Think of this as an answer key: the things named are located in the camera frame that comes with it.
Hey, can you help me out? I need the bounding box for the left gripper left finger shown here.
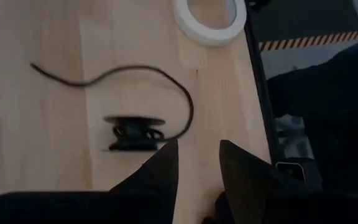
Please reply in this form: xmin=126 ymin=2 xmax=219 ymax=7
xmin=0 ymin=138 xmax=180 ymax=224

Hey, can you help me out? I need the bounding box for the dark brown cord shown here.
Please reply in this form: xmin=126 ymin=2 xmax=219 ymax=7
xmin=29 ymin=62 xmax=195 ymax=144

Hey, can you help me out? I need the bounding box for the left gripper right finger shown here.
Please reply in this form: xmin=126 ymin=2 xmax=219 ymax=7
xmin=218 ymin=139 xmax=358 ymax=224

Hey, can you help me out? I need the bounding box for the white tape roll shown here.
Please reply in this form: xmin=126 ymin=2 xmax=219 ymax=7
xmin=172 ymin=0 xmax=248 ymax=47

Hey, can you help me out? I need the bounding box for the bulky black object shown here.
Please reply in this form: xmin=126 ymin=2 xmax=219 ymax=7
xmin=265 ymin=49 xmax=358 ymax=194

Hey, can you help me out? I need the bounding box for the yellow-black hazard floor tape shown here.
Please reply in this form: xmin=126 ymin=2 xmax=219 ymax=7
xmin=258 ymin=30 xmax=358 ymax=52

